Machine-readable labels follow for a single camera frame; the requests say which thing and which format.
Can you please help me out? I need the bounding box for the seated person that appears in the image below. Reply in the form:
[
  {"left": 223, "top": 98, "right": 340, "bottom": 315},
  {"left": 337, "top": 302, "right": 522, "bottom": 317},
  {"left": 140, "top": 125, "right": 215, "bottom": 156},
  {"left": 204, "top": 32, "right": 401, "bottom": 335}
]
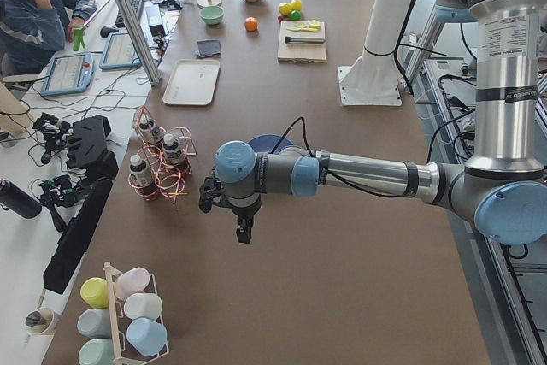
[{"left": 1, "top": 0, "right": 97, "bottom": 75}]

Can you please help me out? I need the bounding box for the grey folded cloth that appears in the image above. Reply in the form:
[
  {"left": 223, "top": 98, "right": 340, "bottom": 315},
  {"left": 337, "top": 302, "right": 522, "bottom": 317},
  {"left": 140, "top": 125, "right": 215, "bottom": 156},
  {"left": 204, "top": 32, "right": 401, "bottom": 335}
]
[{"left": 196, "top": 39, "right": 221, "bottom": 58}]

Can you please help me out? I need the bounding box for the dark drink bottle one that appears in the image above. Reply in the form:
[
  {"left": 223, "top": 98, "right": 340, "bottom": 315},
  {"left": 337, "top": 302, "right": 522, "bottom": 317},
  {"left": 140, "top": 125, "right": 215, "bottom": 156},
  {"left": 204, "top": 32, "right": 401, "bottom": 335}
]
[{"left": 138, "top": 117, "right": 162, "bottom": 145}]

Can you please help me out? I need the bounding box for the pink cup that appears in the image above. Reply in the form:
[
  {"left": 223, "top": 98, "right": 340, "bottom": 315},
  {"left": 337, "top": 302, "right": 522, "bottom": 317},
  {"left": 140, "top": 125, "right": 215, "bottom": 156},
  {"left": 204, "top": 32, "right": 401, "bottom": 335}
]
[{"left": 114, "top": 267, "right": 150, "bottom": 301}]

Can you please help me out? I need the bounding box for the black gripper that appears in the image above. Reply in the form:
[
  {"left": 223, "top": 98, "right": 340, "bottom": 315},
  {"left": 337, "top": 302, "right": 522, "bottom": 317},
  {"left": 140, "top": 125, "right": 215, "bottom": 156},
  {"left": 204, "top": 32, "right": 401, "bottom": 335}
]
[{"left": 228, "top": 197, "right": 261, "bottom": 244}]

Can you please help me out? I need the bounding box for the whole lemon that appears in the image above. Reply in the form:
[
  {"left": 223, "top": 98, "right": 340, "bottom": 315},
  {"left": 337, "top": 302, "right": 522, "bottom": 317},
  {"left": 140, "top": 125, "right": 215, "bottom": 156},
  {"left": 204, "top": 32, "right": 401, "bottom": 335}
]
[
  {"left": 278, "top": 2, "right": 293, "bottom": 16},
  {"left": 290, "top": 0, "right": 303, "bottom": 11}
]

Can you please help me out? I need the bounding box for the whole lemon far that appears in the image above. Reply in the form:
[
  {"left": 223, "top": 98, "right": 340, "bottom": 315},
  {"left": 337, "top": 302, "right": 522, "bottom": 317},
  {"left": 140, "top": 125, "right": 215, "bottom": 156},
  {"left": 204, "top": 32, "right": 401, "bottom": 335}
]
[{"left": 290, "top": 0, "right": 303, "bottom": 11}]

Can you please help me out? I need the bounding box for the blue plate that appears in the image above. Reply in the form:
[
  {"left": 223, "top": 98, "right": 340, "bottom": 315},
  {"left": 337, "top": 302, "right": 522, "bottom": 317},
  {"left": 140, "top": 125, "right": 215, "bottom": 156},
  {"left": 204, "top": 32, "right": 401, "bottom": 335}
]
[{"left": 247, "top": 134, "right": 294, "bottom": 154}]

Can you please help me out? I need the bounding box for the paper cup with utensils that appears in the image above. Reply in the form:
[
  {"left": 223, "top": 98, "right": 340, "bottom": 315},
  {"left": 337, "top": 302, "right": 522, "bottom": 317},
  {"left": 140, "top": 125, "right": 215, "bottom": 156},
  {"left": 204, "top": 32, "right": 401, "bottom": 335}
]
[{"left": 25, "top": 307, "right": 61, "bottom": 336}]

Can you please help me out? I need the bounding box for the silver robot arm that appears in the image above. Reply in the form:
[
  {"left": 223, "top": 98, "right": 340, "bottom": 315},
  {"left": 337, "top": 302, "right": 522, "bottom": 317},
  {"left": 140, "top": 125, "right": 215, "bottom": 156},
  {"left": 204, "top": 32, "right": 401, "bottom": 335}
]
[{"left": 199, "top": 0, "right": 546, "bottom": 245}]

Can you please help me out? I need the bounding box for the steel muddler with black tip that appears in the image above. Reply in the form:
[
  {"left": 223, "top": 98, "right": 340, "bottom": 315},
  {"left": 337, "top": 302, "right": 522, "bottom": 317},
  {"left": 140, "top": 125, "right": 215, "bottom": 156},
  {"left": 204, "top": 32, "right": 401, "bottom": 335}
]
[{"left": 284, "top": 36, "right": 326, "bottom": 44}]

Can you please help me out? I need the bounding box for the black keyboard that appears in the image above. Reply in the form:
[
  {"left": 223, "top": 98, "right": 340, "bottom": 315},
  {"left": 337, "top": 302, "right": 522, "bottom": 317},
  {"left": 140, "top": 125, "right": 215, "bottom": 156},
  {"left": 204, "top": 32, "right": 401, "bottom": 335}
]
[{"left": 114, "top": 0, "right": 144, "bottom": 28}]

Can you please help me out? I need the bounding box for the cream rabbit tray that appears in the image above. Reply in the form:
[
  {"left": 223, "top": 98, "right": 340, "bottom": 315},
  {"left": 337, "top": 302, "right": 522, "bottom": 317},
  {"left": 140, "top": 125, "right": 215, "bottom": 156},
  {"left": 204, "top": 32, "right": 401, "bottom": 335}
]
[{"left": 162, "top": 59, "right": 221, "bottom": 106}]

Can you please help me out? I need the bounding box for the green lime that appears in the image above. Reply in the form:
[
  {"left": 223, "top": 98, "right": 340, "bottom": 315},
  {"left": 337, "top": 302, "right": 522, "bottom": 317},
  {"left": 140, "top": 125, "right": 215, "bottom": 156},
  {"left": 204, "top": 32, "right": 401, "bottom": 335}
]
[{"left": 287, "top": 9, "right": 302, "bottom": 21}]

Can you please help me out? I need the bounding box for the black foam case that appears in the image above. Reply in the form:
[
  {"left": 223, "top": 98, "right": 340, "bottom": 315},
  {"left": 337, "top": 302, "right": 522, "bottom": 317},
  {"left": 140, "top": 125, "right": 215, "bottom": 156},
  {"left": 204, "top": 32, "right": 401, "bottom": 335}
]
[{"left": 66, "top": 115, "right": 119, "bottom": 182}]

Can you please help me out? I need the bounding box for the white cup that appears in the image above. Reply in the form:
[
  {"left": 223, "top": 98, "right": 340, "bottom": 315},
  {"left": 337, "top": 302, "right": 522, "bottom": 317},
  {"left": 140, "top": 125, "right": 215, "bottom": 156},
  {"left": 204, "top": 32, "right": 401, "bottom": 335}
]
[{"left": 123, "top": 292, "right": 162, "bottom": 321}]

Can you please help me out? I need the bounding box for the dark drink bottle two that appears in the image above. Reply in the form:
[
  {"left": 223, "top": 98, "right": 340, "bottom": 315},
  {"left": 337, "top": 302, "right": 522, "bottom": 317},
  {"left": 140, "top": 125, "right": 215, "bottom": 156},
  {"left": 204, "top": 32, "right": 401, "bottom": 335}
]
[{"left": 162, "top": 133, "right": 184, "bottom": 166}]

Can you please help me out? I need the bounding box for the teach pendant far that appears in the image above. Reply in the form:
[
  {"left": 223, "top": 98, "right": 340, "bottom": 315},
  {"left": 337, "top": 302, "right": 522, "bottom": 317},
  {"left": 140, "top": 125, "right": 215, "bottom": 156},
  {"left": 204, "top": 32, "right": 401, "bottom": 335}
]
[{"left": 99, "top": 32, "right": 141, "bottom": 71}]

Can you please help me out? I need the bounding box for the aluminium frame post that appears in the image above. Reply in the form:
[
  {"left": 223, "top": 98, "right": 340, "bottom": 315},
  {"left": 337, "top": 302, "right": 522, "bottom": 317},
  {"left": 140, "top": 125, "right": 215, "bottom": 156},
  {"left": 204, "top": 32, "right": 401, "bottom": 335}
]
[{"left": 115, "top": 0, "right": 161, "bottom": 86}]

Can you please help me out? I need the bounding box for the dark drink bottle three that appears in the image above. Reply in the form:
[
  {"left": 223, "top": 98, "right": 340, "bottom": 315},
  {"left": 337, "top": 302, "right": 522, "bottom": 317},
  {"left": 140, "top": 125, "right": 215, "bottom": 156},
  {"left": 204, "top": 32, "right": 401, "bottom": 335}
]
[{"left": 129, "top": 154, "right": 155, "bottom": 187}]

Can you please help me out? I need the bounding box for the yellow cup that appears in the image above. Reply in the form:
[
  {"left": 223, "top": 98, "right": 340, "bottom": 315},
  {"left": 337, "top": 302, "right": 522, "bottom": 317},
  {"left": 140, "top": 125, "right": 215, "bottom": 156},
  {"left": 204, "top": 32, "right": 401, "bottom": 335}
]
[{"left": 80, "top": 277, "right": 109, "bottom": 309}]

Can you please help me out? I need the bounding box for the whole lemon near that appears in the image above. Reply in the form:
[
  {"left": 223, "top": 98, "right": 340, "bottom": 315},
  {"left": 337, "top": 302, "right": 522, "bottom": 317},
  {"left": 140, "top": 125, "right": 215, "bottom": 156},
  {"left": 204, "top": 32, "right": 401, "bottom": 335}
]
[{"left": 278, "top": 2, "right": 293, "bottom": 16}]

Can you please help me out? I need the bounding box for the orange fruit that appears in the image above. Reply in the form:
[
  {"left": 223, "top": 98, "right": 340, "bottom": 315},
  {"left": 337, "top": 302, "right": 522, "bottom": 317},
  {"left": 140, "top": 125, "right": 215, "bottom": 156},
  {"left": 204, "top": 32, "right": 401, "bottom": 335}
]
[{"left": 244, "top": 17, "right": 258, "bottom": 32}]

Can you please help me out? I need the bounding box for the green bowl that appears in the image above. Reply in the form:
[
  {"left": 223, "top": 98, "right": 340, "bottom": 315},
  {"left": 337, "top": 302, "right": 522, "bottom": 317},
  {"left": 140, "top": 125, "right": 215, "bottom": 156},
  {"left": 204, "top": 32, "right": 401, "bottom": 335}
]
[{"left": 200, "top": 6, "right": 224, "bottom": 26}]

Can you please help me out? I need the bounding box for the copper wire bottle rack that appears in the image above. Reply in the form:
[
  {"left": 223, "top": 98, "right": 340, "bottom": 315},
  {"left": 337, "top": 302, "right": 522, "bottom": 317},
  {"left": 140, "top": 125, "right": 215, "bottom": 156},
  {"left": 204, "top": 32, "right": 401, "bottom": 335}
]
[{"left": 127, "top": 105, "right": 197, "bottom": 203}]

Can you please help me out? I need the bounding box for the black water bottle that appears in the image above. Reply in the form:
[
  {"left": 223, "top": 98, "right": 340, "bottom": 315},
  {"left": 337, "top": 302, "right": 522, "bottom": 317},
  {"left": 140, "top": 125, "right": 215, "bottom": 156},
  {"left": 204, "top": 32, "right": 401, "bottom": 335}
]
[{"left": 1, "top": 179, "right": 42, "bottom": 219}]

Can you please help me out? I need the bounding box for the grey cup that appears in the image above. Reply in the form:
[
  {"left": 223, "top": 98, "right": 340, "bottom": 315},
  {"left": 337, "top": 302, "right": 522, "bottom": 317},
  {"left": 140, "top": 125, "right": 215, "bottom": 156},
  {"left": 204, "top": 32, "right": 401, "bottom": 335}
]
[{"left": 77, "top": 308, "right": 111, "bottom": 339}]

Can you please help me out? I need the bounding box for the wooden cutting board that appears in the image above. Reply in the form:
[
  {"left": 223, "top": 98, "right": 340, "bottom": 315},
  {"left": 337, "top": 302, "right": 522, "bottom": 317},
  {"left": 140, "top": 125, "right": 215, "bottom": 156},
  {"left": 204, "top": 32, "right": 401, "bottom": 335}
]
[{"left": 277, "top": 20, "right": 326, "bottom": 63}]

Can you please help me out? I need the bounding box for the mint green cup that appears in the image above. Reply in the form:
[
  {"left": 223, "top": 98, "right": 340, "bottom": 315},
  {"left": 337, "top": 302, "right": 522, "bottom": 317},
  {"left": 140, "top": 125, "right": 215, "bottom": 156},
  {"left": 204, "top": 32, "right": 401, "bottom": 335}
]
[{"left": 78, "top": 339, "right": 115, "bottom": 365}]

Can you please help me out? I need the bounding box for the white wire cup rack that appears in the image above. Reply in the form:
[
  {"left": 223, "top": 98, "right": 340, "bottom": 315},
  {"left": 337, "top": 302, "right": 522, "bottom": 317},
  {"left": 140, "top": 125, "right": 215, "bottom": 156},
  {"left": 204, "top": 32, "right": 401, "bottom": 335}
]
[{"left": 103, "top": 262, "right": 170, "bottom": 365}]

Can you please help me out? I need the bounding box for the teach pendant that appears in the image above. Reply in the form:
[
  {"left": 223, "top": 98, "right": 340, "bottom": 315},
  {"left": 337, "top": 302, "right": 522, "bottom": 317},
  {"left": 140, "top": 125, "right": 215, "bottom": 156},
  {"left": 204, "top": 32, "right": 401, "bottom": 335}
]
[
  {"left": 40, "top": 53, "right": 94, "bottom": 97},
  {"left": 99, "top": 32, "right": 141, "bottom": 71}
]

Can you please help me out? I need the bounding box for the yellow plastic knife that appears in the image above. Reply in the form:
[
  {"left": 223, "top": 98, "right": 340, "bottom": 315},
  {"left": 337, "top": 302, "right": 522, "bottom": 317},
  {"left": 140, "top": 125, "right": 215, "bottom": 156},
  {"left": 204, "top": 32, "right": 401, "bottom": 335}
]
[{"left": 286, "top": 26, "right": 321, "bottom": 32}]

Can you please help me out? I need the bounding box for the teach pendant near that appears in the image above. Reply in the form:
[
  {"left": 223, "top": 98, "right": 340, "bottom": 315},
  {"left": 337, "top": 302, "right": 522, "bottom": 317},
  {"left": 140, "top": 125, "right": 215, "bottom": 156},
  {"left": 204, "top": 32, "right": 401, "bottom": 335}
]
[{"left": 40, "top": 53, "right": 94, "bottom": 97}]

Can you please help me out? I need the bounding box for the blue cup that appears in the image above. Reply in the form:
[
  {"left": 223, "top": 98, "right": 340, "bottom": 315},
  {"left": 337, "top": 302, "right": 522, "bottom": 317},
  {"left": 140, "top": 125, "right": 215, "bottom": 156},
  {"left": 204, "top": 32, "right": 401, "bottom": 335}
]
[{"left": 126, "top": 317, "right": 167, "bottom": 356}]

